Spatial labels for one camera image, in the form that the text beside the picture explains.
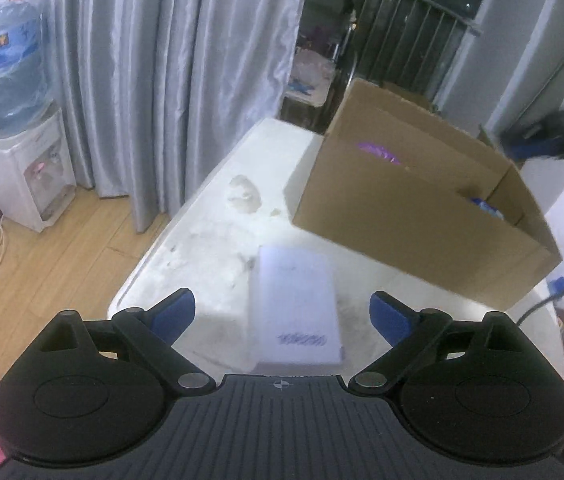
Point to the blue water jug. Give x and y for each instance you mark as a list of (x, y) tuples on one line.
[(7, 75)]

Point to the grey curtain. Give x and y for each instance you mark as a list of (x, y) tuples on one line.
[(172, 85)]

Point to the brown cardboard box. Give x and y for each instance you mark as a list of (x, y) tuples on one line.
[(411, 230)]

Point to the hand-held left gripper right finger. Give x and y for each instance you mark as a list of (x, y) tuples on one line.
[(386, 317)]

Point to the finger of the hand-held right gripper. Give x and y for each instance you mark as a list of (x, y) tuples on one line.
[(534, 146)]

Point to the teal wet wipes packet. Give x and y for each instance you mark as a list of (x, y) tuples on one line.
[(486, 208)]

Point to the metal balcony railing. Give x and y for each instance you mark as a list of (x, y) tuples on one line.
[(411, 35)]

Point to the small blue object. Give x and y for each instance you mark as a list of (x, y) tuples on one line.
[(561, 285)]

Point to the purple lid air freshener jar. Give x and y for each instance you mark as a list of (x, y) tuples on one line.
[(379, 152)]

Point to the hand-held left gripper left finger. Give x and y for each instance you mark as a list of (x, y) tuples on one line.
[(174, 310)]

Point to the white plastic bag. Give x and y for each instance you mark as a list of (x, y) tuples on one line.
[(312, 72)]

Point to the white box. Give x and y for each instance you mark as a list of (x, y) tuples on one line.
[(294, 305)]

